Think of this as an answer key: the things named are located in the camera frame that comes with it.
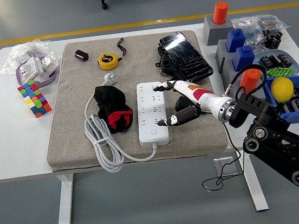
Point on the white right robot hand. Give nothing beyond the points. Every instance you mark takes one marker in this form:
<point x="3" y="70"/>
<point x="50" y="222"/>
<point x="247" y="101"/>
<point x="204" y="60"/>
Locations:
<point x="202" y="97"/>

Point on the black plug adapter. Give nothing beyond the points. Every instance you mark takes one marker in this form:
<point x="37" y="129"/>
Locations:
<point x="181" y="103"/>

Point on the white power strip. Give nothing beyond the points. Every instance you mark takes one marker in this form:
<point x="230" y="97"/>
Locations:
<point x="152" y="133"/>

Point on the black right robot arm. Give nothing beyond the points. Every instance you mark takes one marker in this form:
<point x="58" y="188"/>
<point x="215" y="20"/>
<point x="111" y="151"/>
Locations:
<point x="285" y="152"/>

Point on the grey block with slots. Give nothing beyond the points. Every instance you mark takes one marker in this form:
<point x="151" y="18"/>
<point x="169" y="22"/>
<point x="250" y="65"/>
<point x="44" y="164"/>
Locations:
<point x="222" y="52"/>

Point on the orange cylinder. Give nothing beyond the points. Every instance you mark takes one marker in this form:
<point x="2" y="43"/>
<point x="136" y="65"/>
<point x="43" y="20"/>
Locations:
<point x="220" y="13"/>
<point x="250" y="80"/>

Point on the black phone stand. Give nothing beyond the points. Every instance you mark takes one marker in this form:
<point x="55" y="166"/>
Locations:
<point x="164" y="61"/>

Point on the white table leg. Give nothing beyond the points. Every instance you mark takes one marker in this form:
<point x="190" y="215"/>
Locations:
<point x="255" y="189"/>
<point x="65" y="207"/>

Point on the blue block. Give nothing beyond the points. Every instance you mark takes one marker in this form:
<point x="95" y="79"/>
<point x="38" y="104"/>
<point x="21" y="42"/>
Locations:
<point x="244" y="57"/>
<point x="235" y="40"/>

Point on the grey-brown mat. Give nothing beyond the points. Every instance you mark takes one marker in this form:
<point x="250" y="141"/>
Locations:
<point x="138" y="64"/>

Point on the silver floor socket plate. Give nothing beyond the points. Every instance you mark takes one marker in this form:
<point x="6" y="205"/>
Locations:
<point x="225" y="166"/>

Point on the yellow lemon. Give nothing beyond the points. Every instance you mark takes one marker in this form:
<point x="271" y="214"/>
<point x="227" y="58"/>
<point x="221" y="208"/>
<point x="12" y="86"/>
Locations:
<point x="281" y="89"/>

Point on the black capacitors on plate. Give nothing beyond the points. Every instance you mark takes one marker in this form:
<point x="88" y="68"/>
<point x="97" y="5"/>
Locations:
<point x="275" y="61"/>

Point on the green small parts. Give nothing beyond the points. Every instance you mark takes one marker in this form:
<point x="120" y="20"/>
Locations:
<point x="281" y="72"/>

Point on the clear bag of small components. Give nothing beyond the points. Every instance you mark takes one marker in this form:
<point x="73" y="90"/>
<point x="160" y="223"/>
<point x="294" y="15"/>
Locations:
<point x="249" y="28"/>

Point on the loose black capacitors pile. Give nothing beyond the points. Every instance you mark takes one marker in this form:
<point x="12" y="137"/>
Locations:
<point x="273" y="39"/>

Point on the black and red cloth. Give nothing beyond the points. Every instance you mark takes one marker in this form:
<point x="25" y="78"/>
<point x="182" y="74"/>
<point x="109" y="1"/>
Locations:
<point x="110" y="100"/>

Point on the blue-grey plate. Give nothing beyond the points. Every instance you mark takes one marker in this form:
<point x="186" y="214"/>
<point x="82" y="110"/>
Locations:
<point x="295" y="65"/>

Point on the dark brown cylinder capacitor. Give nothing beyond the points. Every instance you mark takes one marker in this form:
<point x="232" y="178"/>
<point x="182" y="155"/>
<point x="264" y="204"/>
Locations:
<point x="81" y="56"/>

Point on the colourful puzzle cube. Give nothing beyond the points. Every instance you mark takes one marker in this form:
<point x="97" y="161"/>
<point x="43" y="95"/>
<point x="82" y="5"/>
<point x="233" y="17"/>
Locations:
<point x="34" y="100"/>

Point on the clear bag of white parts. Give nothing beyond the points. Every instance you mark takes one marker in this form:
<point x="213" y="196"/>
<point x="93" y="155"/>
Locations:
<point x="22" y="52"/>

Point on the white wall socket panel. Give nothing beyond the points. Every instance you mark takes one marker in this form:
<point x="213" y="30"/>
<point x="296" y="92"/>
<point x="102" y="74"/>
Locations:
<point x="30" y="68"/>
<point x="49" y="62"/>

